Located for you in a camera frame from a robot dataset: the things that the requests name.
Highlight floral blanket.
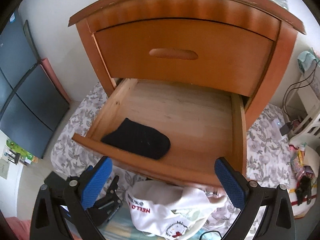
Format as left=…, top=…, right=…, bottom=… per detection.
left=51, top=82, right=298, bottom=231

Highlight black adapter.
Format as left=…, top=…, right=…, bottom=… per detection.
left=280, top=122, right=293, bottom=136

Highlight wooden nightstand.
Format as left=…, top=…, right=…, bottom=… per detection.
left=69, top=0, right=307, bottom=188

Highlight white printed garment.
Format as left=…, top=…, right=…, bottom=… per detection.
left=125, top=181, right=228, bottom=238

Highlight pink cloth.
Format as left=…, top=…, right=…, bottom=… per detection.
left=5, top=216, right=32, bottom=240

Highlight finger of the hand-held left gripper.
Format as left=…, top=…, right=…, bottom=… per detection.
left=105, top=176, right=120, bottom=202
left=44, top=172, right=78, bottom=201

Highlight black sock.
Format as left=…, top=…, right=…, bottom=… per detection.
left=101, top=118, right=171, bottom=161

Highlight light teal cloth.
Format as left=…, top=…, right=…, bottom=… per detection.
left=297, top=51, right=317, bottom=73

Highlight colourful clutter pile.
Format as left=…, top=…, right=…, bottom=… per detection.
left=289, top=142, right=316, bottom=180

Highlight white cloth red trim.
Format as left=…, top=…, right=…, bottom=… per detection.
left=287, top=187, right=316, bottom=218

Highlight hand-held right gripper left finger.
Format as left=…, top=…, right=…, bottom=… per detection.
left=29, top=156, right=113, bottom=240

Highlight green cartons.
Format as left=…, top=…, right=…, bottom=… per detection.
left=5, top=139, right=39, bottom=166

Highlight dark refrigerator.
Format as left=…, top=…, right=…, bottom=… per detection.
left=0, top=7, right=70, bottom=160

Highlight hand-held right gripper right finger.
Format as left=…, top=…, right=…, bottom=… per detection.
left=214, top=157, right=294, bottom=240

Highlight black tangled cloth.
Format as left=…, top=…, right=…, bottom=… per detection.
left=295, top=175, right=313, bottom=203

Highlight thin black cable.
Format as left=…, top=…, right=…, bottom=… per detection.
left=200, top=230, right=223, bottom=240

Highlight wall plate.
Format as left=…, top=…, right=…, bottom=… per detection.
left=0, top=159, right=12, bottom=181

